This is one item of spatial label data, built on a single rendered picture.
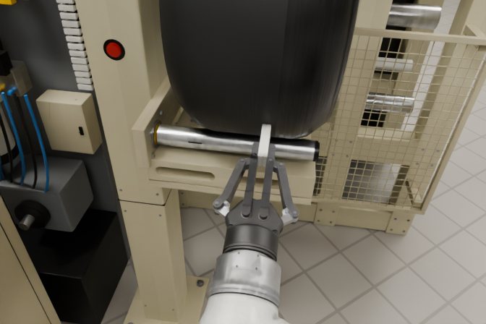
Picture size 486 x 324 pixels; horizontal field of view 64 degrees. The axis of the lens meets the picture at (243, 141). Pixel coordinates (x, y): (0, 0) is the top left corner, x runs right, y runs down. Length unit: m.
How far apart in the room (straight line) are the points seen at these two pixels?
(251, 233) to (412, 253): 1.45
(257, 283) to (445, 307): 1.38
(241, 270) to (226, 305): 0.04
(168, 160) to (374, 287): 1.16
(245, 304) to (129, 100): 0.56
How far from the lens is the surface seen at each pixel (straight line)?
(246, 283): 0.49
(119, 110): 0.92
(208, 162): 0.82
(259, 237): 0.53
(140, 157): 0.83
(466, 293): 1.90
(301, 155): 0.80
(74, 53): 0.91
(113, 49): 0.85
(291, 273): 1.71
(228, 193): 0.59
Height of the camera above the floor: 1.39
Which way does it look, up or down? 37 degrees down
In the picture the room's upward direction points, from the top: 2 degrees clockwise
